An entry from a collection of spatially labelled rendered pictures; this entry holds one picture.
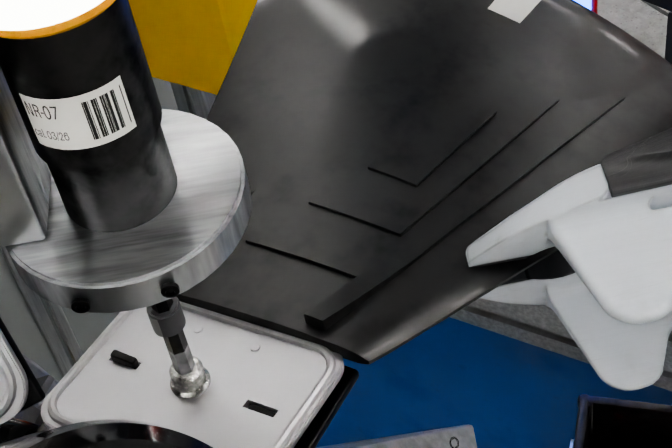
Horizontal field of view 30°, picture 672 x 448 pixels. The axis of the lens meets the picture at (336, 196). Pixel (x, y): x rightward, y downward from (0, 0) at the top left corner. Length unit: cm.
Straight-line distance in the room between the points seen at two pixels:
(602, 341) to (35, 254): 21
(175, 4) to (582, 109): 36
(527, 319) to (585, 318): 44
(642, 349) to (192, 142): 19
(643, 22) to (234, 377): 207
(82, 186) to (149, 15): 50
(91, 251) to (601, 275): 17
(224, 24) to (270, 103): 28
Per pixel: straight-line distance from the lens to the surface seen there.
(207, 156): 36
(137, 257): 34
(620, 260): 43
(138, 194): 34
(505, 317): 93
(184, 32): 82
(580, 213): 43
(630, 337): 46
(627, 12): 247
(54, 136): 32
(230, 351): 43
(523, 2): 57
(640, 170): 44
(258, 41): 54
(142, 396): 43
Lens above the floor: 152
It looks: 45 degrees down
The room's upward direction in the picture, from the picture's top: 11 degrees counter-clockwise
